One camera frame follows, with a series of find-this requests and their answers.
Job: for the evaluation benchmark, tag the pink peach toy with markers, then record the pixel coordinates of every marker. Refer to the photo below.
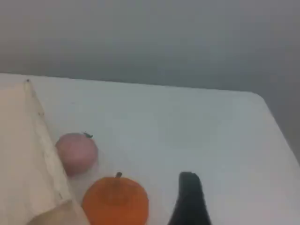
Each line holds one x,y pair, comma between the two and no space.
77,154

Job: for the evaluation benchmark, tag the orange persimmon toy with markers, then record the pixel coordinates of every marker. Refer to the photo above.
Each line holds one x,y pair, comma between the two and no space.
114,204

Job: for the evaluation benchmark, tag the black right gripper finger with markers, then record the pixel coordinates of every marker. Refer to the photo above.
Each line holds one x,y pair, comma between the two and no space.
191,201

